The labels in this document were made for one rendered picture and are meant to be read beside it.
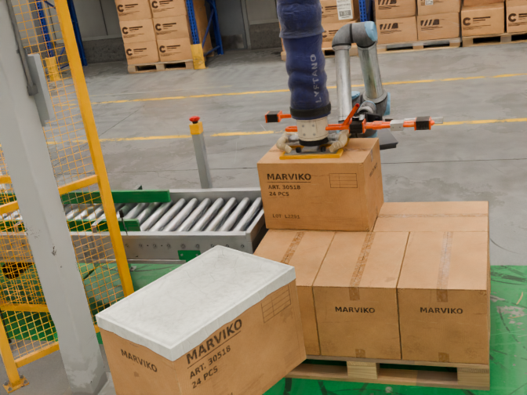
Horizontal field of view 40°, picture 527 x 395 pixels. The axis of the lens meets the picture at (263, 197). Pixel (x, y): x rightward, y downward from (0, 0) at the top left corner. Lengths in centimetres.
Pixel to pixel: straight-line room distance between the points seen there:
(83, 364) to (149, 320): 143
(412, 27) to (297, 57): 726
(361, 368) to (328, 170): 104
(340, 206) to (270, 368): 146
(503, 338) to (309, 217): 120
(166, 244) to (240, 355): 176
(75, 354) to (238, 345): 149
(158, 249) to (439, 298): 168
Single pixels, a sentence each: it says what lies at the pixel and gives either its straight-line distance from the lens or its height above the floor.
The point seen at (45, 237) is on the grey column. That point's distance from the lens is 355.
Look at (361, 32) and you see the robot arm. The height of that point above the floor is 150.
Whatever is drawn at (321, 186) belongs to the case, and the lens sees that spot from 390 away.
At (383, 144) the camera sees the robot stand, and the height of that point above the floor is 75.
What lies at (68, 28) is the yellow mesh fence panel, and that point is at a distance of 390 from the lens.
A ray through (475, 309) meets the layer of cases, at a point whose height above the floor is 44.
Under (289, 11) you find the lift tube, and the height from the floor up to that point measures 174.
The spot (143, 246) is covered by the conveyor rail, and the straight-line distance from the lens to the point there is 426.
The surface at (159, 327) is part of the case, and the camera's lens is 241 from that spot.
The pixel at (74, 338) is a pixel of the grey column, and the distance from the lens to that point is 379.
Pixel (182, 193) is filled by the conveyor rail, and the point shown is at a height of 58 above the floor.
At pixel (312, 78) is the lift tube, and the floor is 138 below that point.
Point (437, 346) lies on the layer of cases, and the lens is 354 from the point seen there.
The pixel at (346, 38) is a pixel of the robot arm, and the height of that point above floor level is 147.
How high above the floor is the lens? 223
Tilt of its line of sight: 22 degrees down
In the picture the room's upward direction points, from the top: 8 degrees counter-clockwise
